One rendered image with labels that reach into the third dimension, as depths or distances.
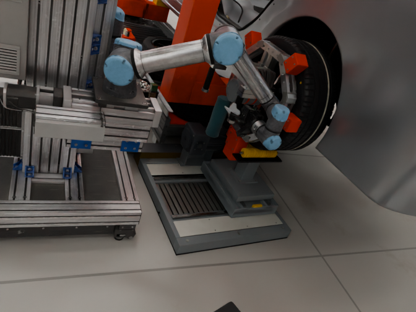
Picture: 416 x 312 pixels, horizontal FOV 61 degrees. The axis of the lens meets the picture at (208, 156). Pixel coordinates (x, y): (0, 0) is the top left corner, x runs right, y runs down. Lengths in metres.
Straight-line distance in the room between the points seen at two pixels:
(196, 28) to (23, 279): 1.61
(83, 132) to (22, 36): 0.44
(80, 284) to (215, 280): 0.69
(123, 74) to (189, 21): 0.90
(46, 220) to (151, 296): 0.62
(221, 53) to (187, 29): 0.88
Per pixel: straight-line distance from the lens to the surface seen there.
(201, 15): 2.22
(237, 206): 2.30
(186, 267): 2.03
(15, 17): 1.63
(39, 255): 1.96
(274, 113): 1.54
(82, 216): 1.86
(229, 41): 1.35
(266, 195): 2.39
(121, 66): 1.39
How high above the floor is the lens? 1.52
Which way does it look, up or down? 31 degrees down
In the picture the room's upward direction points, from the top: 21 degrees clockwise
